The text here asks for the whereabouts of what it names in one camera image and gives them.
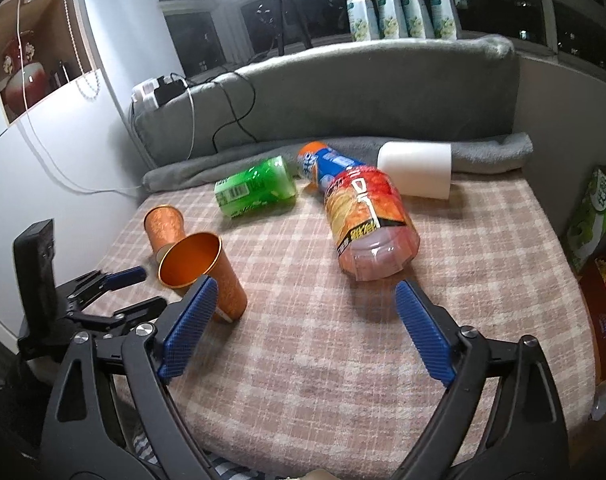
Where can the red floral pot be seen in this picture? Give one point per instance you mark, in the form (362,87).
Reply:
(25,77)

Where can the black tripod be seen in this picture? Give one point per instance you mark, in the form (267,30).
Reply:
(282,5)

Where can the white power strip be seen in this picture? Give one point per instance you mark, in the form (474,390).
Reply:
(144,94)

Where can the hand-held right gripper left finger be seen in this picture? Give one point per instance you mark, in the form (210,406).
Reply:
(189,324)

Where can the striped cloth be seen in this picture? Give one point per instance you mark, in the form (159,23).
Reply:
(228,467)

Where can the green soda can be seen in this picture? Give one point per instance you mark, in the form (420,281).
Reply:
(255,185)

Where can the pink checked blanket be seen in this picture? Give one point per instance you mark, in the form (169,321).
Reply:
(308,350)

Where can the clear red-label plastic cup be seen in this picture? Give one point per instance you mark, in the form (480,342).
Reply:
(368,220)

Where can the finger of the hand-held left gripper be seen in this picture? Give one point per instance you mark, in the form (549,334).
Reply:
(133,312)
(128,275)

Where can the green cardboard box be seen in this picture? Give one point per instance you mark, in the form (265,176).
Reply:
(590,220)

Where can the blue orange soda can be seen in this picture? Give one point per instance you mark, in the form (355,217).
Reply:
(328,162)

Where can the black charger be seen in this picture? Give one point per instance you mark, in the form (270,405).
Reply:
(169,91)

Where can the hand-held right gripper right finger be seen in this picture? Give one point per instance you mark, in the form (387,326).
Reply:
(425,334)

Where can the wooden wall shelf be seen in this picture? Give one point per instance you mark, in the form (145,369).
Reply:
(48,25)

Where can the grey sofa backrest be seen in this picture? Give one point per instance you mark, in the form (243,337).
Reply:
(358,90)

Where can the orange metal cup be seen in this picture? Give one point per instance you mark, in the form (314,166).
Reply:
(228,280)
(163,222)

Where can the white paper cup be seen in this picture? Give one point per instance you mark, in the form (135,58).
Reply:
(415,167)

